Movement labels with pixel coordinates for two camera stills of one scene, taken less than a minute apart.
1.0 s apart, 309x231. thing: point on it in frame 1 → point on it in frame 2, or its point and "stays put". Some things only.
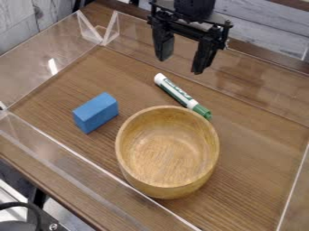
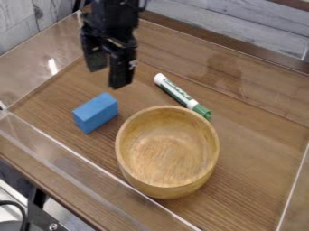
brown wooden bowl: (166, 151) stays put
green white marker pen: (182, 97) stays put
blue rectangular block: (95, 112) stays put
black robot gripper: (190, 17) → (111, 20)
